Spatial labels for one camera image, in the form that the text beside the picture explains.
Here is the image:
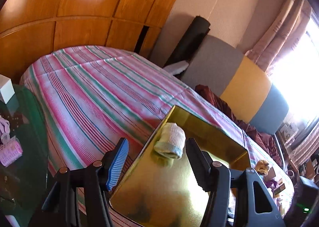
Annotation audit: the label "yellow knitted sock roll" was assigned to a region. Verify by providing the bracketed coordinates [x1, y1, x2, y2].
[255, 160, 270, 176]

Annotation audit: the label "white grey towel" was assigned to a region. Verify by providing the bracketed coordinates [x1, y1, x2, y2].
[154, 123, 186, 159]

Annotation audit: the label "green white tea box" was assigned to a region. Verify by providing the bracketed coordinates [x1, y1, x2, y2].
[273, 183, 286, 198]

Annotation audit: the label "purple snack packet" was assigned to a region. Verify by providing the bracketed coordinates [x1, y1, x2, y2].
[264, 179, 278, 190]

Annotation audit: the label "white cardboard box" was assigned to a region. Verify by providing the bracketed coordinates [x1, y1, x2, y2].
[263, 167, 276, 182]

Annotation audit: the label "green glass side table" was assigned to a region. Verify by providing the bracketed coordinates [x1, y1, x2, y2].
[1, 84, 48, 226]

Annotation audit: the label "maroon crumpled blanket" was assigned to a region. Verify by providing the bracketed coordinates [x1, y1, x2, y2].
[195, 84, 282, 167]

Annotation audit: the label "gold metal tin box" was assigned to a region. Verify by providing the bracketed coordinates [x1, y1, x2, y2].
[110, 106, 250, 226]

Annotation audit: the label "white product box on shelf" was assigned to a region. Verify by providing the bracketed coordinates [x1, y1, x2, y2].
[280, 123, 299, 142]

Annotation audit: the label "striped pink green bedsheet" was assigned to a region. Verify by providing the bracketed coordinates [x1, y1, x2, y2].
[19, 45, 295, 227]

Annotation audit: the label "grey yellow blue headboard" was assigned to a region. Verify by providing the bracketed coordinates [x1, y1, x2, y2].
[181, 35, 289, 135]

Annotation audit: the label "small white box on table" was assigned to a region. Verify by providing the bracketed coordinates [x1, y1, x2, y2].
[0, 75, 15, 104]

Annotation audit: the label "white pillow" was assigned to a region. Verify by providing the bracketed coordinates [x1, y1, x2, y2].
[163, 60, 189, 75]

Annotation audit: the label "pink patterned curtain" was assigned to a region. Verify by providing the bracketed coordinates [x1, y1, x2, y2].
[245, 0, 312, 76]

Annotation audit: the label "black rolled mat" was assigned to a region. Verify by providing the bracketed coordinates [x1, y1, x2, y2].
[164, 16, 211, 67]

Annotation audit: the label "wooden wardrobe panels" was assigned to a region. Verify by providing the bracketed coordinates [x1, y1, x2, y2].
[1, 0, 176, 82]

